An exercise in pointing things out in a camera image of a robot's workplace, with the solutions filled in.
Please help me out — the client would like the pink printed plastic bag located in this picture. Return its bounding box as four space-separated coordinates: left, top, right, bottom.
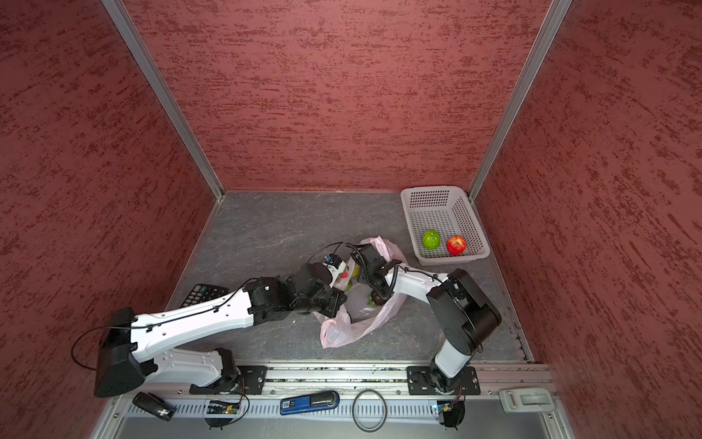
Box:
314 258 407 349

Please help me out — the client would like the bright green bumpy fruit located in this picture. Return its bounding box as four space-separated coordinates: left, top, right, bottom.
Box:
422 230 442 251

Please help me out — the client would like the red apple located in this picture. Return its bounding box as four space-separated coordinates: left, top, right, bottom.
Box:
446 235 467 256

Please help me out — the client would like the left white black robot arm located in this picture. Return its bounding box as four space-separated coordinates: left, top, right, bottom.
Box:
93 262 347 398

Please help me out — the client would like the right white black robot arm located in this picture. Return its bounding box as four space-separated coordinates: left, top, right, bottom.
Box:
347 243 502 394

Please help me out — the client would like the blue black handheld device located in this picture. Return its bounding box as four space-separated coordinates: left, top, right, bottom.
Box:
280 391 340 416

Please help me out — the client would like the black calculator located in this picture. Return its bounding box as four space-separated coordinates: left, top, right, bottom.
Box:
181 284 230 308

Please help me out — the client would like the white plastic latch box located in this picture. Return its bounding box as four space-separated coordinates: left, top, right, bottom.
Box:
498 387 555 413

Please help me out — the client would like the small black device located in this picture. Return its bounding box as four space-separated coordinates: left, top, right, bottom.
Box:
132 393 177 422

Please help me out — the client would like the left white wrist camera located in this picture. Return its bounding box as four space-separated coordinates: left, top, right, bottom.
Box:
323 254 348 286

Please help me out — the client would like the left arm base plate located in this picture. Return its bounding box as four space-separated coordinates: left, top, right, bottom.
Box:
189 366 268 395

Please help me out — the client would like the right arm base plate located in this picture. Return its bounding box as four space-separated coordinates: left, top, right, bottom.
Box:
406 366 481 396

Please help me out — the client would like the black cable ring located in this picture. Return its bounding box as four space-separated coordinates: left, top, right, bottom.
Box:
352 389 389 434

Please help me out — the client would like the left circuit board with wires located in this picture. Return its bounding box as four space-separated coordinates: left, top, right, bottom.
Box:
204 378 252 430

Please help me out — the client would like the circuit board with wires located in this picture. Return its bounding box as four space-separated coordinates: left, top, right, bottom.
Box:
204 378 252 430
436 389 465 430

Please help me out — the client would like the right circuit board with wires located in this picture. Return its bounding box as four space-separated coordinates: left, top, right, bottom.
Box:
436 389 465 430

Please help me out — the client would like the aluminium front rail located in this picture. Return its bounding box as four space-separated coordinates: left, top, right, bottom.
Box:
112 361 558 401

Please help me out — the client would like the right aluminium corner post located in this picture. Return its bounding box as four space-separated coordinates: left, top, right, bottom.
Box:
467 0 572 205

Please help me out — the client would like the aluminium corner post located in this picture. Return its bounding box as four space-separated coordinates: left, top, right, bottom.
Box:
102 0 226 202
467 0 572 205

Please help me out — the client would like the left aluminium corner post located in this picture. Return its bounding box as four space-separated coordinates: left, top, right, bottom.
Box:
102 0 226 202

